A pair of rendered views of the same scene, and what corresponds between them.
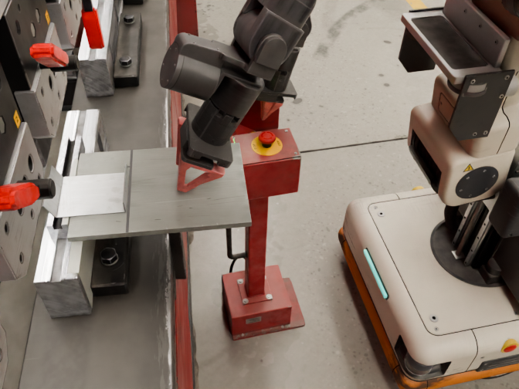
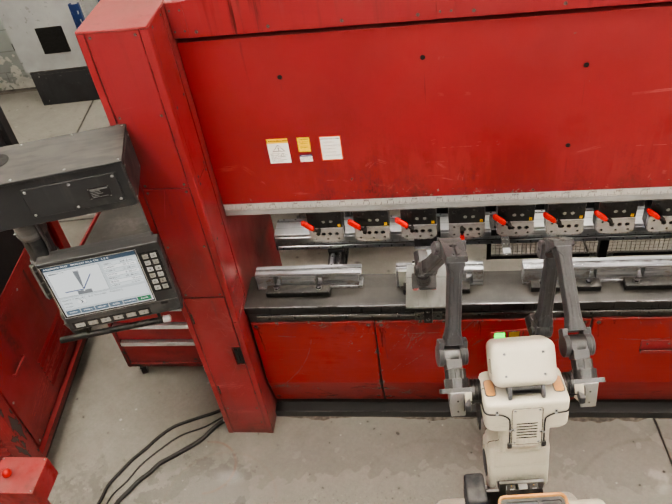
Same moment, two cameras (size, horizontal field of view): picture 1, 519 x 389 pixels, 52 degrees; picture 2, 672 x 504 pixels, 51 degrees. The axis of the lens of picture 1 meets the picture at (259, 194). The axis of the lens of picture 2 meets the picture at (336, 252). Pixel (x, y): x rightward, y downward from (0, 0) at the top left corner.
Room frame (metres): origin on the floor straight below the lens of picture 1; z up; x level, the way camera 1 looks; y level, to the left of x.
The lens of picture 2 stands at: (0.96, -2.01, 3.20)
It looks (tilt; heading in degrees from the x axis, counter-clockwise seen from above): 42 degrees down; 110
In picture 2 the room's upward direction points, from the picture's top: 9 degrees counter-clockwise
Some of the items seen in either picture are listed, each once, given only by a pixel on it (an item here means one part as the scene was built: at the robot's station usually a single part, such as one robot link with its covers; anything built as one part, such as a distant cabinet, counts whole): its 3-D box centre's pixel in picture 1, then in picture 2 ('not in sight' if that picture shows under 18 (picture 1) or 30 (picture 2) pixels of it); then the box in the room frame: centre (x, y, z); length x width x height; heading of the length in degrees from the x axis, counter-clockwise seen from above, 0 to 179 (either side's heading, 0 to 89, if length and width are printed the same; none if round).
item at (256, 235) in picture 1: (256, 237); not in sight; (0.98, 0.01, 0.39); 0.05 x 0.05 x 0.54; 15
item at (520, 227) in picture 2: not in sight; (514, 214); (0.93, 0.35, 1.26); 0.15 x 0.09 x 0.17; 8
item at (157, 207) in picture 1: (161, 187); (426, 285); (0.58, 0.15, 1.00); 0.26 x 0.18 x 0.01; 98
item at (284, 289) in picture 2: not in sight; (298, 290); (-0.03, 0.16, 0.89); 0.30 x 0.05 x 0.03; 8
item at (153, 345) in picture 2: not in sight; (161, 291); (-0.98, 0.43, 0.50); 0.50 x 0.50 x 1.00; 8
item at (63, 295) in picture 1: (77, 201); (439, 273); (0.61, 0.31, 0.92); 0.39 x 0.06 x 0.10; 8
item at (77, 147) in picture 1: (67, 184); not in sight; (0.59, 0.31, 0.99); 0.20 x 0.03 x 0.03; 8
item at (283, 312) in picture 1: (262, 298); not in sight; (0.99, -0.02, 0.06); 0.25 x 0.20 x 0.12; 105
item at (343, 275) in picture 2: not in sight; (309, 276); (0.01, 0.22, 0.92); 0.50 x 0.06 x 0.10; 8
